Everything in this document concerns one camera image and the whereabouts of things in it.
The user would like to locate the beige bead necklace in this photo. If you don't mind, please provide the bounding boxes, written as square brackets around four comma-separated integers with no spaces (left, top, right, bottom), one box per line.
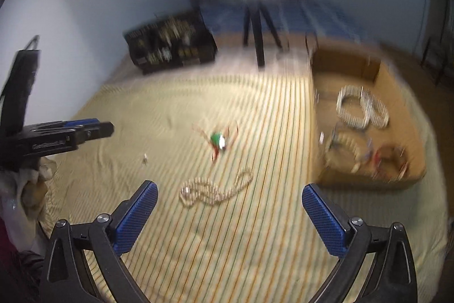
[179,170,254,208]

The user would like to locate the green pendant red cord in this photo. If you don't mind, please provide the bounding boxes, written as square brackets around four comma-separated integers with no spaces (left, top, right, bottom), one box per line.
[192,123,239,165]

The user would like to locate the black printed gift bag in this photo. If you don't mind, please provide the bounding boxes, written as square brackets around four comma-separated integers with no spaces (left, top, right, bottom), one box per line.
[123,9,218,75]

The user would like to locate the cardboard tray box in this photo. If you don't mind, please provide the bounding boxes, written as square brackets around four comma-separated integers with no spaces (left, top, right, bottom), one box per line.
[309,44,426,191]

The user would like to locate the black tripod stand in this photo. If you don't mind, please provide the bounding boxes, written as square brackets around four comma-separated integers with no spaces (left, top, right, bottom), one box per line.
[242,0,283,68]

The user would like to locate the blue checkered bed sheet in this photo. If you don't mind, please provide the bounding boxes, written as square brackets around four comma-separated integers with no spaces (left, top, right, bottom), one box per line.
[200,0,366,41]

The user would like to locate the red bangle bracelet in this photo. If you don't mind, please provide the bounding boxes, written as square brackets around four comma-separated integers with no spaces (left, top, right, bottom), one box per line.
[374,144,409,179]

